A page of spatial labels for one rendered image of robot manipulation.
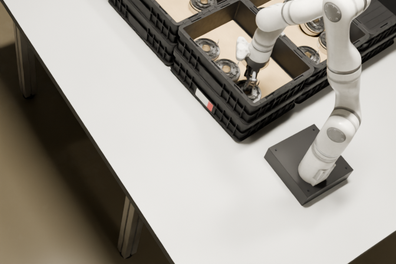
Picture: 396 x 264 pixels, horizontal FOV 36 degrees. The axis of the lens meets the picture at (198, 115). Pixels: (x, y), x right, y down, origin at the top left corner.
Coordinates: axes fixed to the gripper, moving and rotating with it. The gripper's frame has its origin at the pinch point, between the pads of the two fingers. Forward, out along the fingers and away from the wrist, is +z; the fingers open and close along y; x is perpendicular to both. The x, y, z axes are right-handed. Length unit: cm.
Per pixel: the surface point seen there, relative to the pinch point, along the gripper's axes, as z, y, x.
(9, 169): 89, 0, 86
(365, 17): 5, 46, -48
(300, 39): 5.0, 28.1, -21.0
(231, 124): 12.2, -10.5, 2.4
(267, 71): 5.1, 10.0, -8.5
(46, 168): 89, 3, 70
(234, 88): -4.5, -8.0, 5.4
